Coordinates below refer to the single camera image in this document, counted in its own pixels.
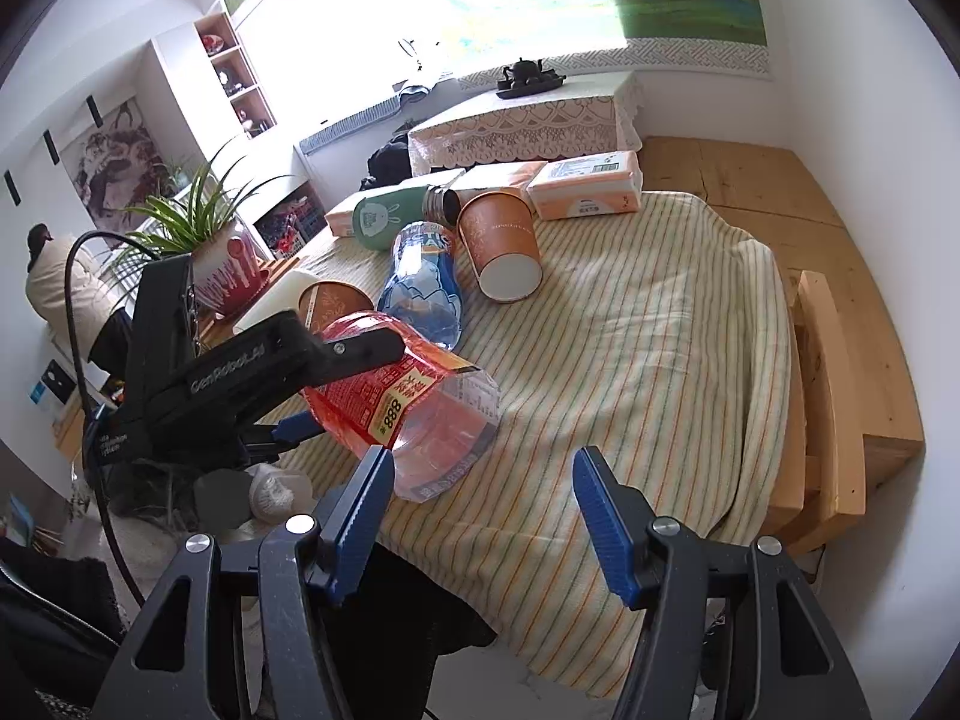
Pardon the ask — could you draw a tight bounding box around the red plastic noodle cup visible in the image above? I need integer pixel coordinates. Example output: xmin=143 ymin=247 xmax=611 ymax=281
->
xmin=302 ymin=312 xmax=500 ymax=504

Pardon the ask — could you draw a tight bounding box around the orange paper cup near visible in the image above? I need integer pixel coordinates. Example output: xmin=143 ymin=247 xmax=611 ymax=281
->
xmin=298 ymin=281 xmax=374 ymax=337

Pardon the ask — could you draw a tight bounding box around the orange paper cup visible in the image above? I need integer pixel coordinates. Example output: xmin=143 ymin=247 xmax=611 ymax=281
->
xmin=298 ymin=281 xmax=374 ymax=337
xmin=457 ymin=190 xmax=544 ymax=304

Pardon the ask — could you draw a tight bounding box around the white paper cup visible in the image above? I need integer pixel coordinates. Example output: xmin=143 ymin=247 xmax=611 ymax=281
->
xmin=233 ymin=268 xmax=320 ymax=335

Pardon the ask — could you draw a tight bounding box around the orange paper cup far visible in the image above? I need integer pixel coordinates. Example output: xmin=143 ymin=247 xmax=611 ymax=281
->
xmin=457 ymin=190 xmax=544 ymax=304

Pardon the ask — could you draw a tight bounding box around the person in beige coat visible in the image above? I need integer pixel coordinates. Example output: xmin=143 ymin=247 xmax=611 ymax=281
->
xmin=25 ymin=223 xmax=132 ymax=380

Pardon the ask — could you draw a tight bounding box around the blue label water bottle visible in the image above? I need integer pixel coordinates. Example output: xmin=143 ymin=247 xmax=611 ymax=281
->
xmin=377 ymin=221 xmax=464 ymax=351

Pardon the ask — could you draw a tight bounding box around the potted spider plant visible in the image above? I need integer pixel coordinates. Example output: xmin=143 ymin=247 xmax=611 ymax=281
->
xmin=127 ymin=140 xmax=281 ymax=314

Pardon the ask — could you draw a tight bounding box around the tissue pack left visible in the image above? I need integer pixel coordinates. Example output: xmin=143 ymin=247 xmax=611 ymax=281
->
xmin=323 ymin=170 xmax=467 ymax=239

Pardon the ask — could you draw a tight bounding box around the tissue pack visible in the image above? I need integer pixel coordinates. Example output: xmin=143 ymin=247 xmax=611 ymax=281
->
xmin=323 ymin=170 xmax=467 ymax=239
xmin=526 ymin=151 xmax=643 ymax=221
xmin=451 ymin=161 xmax=547 ymax=203

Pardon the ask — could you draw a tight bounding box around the green thermos bottle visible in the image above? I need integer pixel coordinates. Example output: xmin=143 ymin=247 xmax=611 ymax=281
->
xmin=352 ymin=184 xmax=460 ymax=250

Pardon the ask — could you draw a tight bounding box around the wooden bench block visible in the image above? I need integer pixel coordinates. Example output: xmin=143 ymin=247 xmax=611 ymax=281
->
xmin=761 ymin=270 xmax=867 ymax=556

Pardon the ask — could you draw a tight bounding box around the black bag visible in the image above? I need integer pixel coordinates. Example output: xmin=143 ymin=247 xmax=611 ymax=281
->
xmin=359 ymin=130 xmax=412 ymax=190

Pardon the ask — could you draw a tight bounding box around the blue window sill cushion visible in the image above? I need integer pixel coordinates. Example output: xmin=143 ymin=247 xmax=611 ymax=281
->
xmin=298 ymin=85 xmax=430 ymax=156

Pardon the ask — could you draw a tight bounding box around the striped table cloth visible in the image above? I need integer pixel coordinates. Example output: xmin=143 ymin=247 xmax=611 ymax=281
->
xmin=257 ymin=190 xmax=796 ymax=701

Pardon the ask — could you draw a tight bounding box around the tissue pack middle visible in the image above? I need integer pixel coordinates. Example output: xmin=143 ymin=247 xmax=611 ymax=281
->
xmin=451 ymin=161 xmax=547 ymax=203

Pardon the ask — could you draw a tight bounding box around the tissue pack right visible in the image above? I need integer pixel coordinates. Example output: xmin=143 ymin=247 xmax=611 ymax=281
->
xmin=526 ymin=151 xmax=643 ymax=221

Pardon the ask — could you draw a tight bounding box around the black teapot on tray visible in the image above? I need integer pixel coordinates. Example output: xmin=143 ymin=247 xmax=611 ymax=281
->
xmin=496 ymin=59 xmax=566 ymax=99

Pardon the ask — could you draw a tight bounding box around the lace-covered low table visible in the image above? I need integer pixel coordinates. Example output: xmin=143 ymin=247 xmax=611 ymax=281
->
xmin=409 ymin=71 xmax=644 ymax=176

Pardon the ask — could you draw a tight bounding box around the green landscape roller blind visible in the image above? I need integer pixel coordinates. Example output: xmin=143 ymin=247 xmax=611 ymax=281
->
xmin=612 ymin=0 xmax=771 ymax=76

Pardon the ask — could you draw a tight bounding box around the black cable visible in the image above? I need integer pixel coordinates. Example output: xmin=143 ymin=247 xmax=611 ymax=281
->
xmin=62 ymin=229 xmax=163 ymax=608

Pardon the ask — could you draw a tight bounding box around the ink painting wall scroll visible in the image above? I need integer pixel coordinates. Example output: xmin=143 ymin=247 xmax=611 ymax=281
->
xmin=60 ymin=98 xmax=172 ymax=232

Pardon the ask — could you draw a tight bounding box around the pink wall shelf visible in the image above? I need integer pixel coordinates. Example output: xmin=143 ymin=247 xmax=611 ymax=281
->
xmin=194 ymin=11 xmax=277 ymax=140

